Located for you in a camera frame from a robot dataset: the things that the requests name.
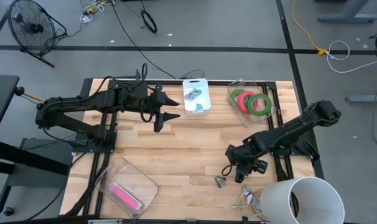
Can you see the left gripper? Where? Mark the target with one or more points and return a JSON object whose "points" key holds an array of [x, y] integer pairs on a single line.
{"points": [[145, 104]]}

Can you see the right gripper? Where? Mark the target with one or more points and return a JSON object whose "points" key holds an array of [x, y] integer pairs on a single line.
{"points": [[243, 155]]}

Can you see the dark grey staple remover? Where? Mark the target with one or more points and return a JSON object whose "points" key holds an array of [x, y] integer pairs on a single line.
{"points": [[220, 182]]}

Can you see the purple staple remover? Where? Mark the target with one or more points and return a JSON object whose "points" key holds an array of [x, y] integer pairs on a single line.
{"points": [[189, 96]]}

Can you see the pale blue staple remover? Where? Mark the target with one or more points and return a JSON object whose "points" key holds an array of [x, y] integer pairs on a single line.
{"points": [[199, 106]]}

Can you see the teal staple remover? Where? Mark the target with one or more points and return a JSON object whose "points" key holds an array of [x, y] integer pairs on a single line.
{"points": [[198, 91]]}

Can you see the small green tape roll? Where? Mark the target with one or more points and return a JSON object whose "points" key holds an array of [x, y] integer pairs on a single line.
{"points": [[231, 97]]}

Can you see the pink tape roll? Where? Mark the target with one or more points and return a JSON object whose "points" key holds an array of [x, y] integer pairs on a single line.
{"points": [[239, 102]]}

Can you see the large green tape roll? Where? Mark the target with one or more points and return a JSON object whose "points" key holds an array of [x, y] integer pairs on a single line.
{"points": [[259, 96]]}

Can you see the pink stapler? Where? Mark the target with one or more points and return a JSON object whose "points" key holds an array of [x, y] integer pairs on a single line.
{"points": [[124, 196]]}

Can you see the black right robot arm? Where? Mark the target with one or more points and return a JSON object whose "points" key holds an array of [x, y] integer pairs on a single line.
{"points": [[300, 126]]}

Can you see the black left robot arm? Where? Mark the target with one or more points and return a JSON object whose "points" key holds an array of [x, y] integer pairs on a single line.
{"points": [[82, 104]]}

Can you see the clear plastic object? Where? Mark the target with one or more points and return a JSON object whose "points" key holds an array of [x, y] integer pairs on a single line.
{"points": [[247, 196]]}

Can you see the white plastic bin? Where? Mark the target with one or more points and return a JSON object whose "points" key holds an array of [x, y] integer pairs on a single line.
{"points": [[188, 109]]}

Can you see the white cylindrical shade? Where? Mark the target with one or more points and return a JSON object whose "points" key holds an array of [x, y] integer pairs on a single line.
{"points": [[275, 202]]}

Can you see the clear plastic bin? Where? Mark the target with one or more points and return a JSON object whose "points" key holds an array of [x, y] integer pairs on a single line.
{"points": [[138, 174]]}

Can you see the black cart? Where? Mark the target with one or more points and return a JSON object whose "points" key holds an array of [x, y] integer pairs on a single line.
{"points": [[36, 158]]}

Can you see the grey desk foot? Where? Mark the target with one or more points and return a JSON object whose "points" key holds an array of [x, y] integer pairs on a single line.
{"points": [[347, 18], [365, 99]]}

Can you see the black floor fan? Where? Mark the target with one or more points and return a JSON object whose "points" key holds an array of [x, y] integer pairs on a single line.
{"points": [[31, 28]]}

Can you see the black side table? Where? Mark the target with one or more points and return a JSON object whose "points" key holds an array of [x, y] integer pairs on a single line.
{"points": [[2, 99]]}

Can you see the black caster wheel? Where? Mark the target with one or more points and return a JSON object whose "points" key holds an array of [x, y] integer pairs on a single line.
{"points": [[8, 211]]}

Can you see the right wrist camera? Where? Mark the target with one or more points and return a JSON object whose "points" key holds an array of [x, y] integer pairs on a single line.
{"points": [[261, 166]]}

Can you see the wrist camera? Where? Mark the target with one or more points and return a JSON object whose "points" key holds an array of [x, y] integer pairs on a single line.
{"points": [[261, 166], [138, 90]]}

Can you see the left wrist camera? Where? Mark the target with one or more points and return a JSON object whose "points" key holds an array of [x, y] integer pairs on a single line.
{"points": [[138, 90]]}

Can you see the black metal table frame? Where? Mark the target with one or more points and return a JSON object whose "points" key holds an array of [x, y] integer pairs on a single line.
{"points": [[219, 83]]}

